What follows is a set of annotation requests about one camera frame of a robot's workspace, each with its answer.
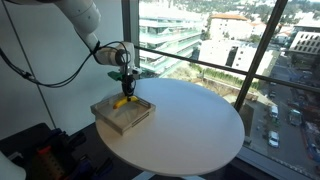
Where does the slim window mullion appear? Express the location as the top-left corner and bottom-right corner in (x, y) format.
(233, 0), (289, 113)

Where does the blue clamp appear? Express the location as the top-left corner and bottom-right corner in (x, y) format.
(69, 155), (114, 180)

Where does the yellow banana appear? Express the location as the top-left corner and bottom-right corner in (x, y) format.
(112, 95), (140, 110)

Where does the white table base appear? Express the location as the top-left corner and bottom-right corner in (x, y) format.
(131, 170), (206, 180)

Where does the dark window handrail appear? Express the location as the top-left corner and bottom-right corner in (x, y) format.
(134, 45), (320, 92)

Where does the grey window bottom frame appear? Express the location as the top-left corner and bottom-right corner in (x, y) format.
(235, 145), (320, 180)

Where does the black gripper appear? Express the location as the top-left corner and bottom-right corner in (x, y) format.
(121, 73), (138, 102)

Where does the white rounded object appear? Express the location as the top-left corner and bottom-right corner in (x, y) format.
(0, 150), (27, 180)

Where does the black perforated mounting board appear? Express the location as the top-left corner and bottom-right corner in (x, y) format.
(0, 122), (114, 180)

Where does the black clamp with red tip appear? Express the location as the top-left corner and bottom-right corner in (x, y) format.
(35, 127), (87, 158)

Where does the light wooden slotted tray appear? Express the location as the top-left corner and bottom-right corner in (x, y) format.
(89, 90), (157, 137)

